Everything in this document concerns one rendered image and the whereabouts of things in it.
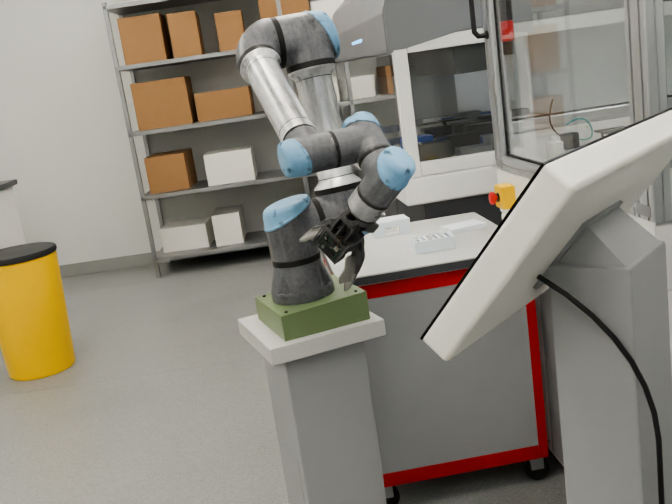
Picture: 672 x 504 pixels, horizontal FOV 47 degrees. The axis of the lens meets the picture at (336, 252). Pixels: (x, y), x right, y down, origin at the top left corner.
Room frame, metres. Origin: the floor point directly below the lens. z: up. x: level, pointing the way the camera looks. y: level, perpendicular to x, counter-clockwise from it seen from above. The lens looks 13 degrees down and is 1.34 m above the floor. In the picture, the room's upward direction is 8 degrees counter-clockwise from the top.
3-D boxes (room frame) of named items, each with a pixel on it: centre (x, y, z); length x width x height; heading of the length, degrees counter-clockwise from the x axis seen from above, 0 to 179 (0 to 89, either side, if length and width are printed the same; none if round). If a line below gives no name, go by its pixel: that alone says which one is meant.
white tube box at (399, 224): (2.62, -0.19, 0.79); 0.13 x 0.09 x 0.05; 97
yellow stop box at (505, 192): (2.40, -0.55, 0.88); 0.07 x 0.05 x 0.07; 5
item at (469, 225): (2.53, -0.43, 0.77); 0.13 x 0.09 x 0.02; 107
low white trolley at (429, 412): (2.46, -0.26, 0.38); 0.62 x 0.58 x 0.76; 5
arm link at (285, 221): (1.81, 0.09, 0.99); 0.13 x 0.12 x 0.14; 107
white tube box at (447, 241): (2.32, -0.30, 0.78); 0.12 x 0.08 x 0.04; 93
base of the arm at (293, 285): (1.80, 0.09, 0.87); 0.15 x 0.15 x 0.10
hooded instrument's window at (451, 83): (3.81, -0.79, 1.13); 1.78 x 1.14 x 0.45; 5
